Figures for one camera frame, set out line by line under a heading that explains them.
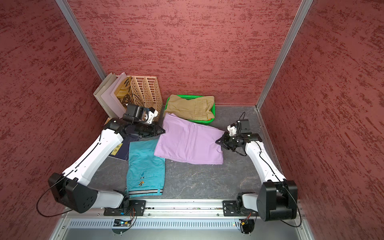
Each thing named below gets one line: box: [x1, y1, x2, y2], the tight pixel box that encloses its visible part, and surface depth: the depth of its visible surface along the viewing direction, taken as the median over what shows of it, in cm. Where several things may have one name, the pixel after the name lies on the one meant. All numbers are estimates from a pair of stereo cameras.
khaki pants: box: [163, 94, 215, 121], surface depth 109 cm
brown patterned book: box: [114, 76, 134, 109], surface depth 101 cm
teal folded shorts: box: [126, 138, 166, 198], surface depth 85 cm
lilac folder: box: [100, 72, 128, 119], surface depth 93 cm
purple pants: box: [154, 113, 225, 165], surface depth 81 cm
